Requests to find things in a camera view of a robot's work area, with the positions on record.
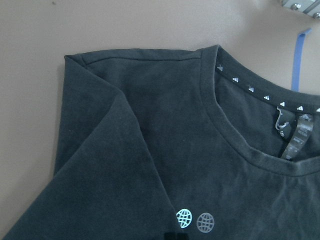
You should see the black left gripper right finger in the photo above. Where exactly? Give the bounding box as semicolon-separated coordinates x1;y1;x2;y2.
176;232;188;240

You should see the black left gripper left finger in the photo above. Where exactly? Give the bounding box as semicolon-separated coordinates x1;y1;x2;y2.
163;232;173;240

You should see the black graphic t-shirt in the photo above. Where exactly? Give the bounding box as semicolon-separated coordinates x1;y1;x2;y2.
4;45;320;240

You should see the aluminium frame post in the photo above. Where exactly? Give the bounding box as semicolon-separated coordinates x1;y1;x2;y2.
278;0;320;20

